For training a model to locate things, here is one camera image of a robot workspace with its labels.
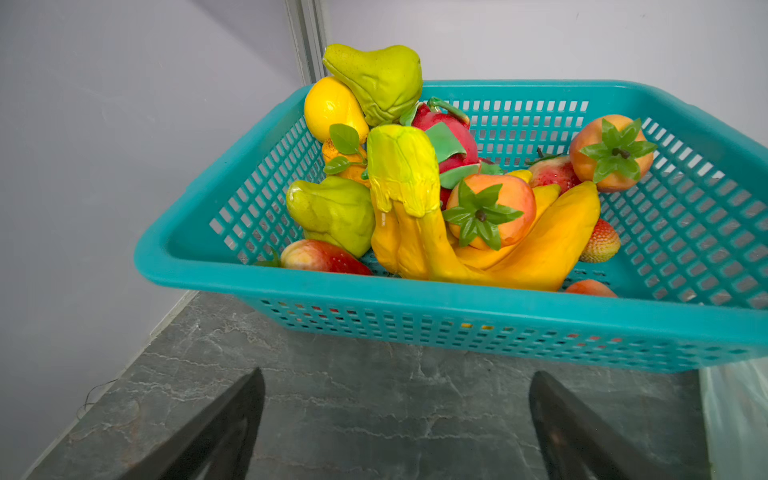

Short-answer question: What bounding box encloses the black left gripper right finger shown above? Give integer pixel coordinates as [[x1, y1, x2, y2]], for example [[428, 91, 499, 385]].
[[528, 371, 671, 479]]

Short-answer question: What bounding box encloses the green fake pear top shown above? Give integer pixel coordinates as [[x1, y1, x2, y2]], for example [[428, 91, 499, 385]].
[[323, 44, 423, 127]]

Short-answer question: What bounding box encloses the teal plastic basket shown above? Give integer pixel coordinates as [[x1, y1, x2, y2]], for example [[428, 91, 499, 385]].
[[134, 80, 767, 373]]

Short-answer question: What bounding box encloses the yellow fake banana bunch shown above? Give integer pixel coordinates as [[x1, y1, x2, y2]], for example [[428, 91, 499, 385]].
[[368, 125, 600, 291]]

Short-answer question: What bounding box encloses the orange fake fruit with leaves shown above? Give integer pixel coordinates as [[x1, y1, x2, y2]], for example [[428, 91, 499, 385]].
[[322, 123, 370, 187]]

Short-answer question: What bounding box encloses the white plastic bag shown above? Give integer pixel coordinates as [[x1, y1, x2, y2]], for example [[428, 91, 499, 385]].
[[699, 358, 768, 480]]

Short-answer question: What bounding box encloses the red pink fake apple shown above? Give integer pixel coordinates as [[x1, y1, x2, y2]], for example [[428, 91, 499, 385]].
[[528, 148, 581, 194]]

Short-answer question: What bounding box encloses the yellow fake lemon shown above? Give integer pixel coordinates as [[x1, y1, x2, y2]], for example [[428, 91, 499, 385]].
[[304, 76, 369, 143]]

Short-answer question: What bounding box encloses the small fake peach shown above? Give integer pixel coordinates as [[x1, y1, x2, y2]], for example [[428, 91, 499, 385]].
[[565, 279, 618, 298]]

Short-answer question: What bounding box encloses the red fake strawberry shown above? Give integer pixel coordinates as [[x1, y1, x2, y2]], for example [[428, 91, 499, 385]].
[[579, 219, 621, 264]]

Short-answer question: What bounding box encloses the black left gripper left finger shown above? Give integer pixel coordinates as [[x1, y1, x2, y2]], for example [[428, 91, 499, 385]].
[[122, 368, 266, 479]]

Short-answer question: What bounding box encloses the orange fake persimmon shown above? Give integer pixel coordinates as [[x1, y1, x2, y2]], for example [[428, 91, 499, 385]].
[[569, 115, 658, 193], [443, 174, 537, 251]]

